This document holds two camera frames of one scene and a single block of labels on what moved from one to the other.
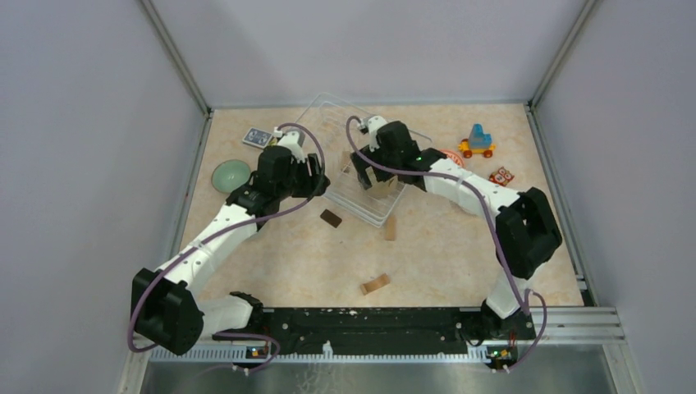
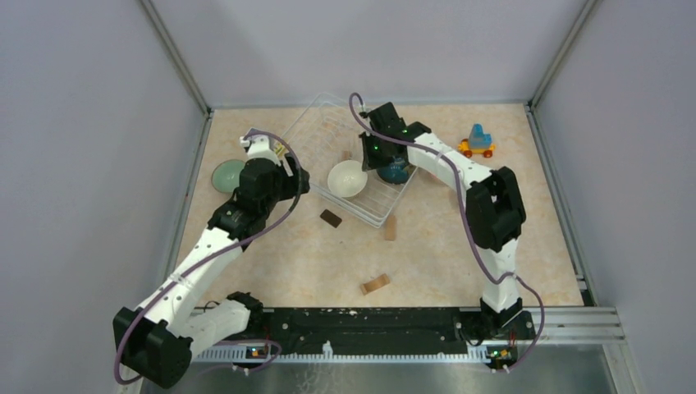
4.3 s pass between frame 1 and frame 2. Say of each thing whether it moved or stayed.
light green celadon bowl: stayed
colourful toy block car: stayed
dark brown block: stayed
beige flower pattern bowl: moved
